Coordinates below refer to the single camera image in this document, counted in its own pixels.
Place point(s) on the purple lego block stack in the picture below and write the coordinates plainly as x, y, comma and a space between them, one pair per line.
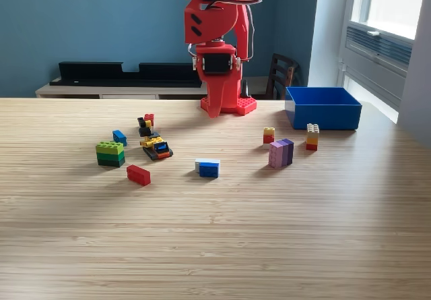
281, 153

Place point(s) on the beige orange red lego stack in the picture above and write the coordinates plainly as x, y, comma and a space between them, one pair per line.
312, 136

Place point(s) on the red lego brick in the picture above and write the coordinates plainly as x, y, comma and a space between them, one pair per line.
138, 175

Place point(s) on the yellow red white lego stack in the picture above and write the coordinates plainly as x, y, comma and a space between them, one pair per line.
268, 135

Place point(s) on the blue and white lego block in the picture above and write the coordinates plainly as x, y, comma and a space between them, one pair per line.
208, 170

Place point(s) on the blue plastic bin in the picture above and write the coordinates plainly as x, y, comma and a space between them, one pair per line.
323, 116

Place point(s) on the small blue lego brick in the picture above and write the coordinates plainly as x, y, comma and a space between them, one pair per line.
120, 137

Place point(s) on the green lego block stack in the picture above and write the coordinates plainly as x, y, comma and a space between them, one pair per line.
110, 153

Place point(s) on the black cone-shaped plug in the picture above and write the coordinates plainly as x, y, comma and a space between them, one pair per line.
245, 91

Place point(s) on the dark wooden chair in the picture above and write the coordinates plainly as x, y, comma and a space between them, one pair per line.
273, 77

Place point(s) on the yellow toy digger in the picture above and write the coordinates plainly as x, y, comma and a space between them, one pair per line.
156, 148

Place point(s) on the pale wooden sideboard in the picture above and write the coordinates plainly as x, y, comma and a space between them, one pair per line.
67, 91

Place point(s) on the grey window vent grille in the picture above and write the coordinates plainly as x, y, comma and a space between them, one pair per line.
387, 49

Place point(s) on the white window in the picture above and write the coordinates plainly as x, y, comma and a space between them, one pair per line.
397, 3

